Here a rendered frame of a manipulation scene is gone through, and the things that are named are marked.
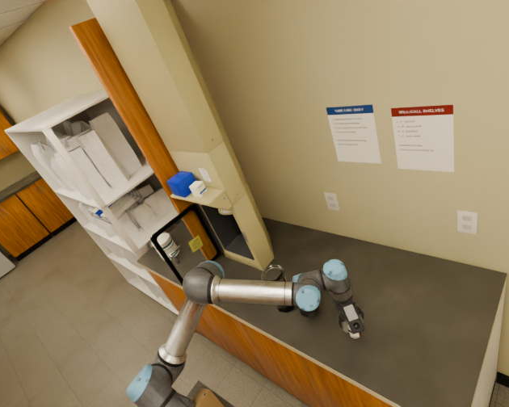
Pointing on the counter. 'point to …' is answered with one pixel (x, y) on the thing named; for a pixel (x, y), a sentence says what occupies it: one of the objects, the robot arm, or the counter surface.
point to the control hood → (217, 198)
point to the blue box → (181, 183)
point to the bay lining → (222, 225)
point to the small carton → (198, 188)
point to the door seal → (172, 224)
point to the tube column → (161, 71)
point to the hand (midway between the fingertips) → (354, 329)
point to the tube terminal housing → (230, 165)
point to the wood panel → (127, 102)
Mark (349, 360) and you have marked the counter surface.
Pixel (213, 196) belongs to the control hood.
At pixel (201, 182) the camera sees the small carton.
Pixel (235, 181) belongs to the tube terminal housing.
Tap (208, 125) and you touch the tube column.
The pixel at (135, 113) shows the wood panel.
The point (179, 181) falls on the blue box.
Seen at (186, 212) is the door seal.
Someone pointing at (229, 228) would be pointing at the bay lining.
